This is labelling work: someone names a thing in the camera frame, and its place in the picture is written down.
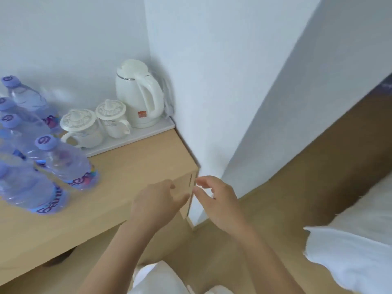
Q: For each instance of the white garment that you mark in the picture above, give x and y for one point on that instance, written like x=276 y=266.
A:
x=159 y=278

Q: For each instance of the person's left hand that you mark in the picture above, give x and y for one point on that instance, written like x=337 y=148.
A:
x=151 y=206

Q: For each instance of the white lidded mug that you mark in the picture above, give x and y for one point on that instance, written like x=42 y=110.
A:
x=81 y=127
x=113 y=120

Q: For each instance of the person's right thumb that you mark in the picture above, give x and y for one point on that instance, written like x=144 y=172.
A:
x=201 y=194

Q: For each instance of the white electric kettle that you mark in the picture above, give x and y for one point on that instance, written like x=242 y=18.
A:
x=134 y=94

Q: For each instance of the person's left forearm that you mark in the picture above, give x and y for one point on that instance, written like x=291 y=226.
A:
x=118 y=260

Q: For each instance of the person's right hand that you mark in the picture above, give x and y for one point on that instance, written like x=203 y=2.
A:
x=222 y=208

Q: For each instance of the person's left thumb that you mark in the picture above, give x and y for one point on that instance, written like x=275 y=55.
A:
x=181 y=200

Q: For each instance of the white tray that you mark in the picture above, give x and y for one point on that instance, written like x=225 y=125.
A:
x=144 y=133

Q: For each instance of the light wooden desk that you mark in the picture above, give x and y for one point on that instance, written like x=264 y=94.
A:
x=122 y=180

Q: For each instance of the purple cloth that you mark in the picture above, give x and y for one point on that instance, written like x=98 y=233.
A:
x=385 y=86

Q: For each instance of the person's right forearm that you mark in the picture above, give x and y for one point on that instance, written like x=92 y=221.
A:
x=265 y=263

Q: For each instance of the white duvet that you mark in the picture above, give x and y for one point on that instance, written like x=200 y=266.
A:
x=352 y=257

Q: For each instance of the clear purple-capped water bottle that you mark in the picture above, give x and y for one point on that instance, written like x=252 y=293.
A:
x=29 y=188
x=29 y=99
x=67 y=163
x=24 y=134
x=21 y=119

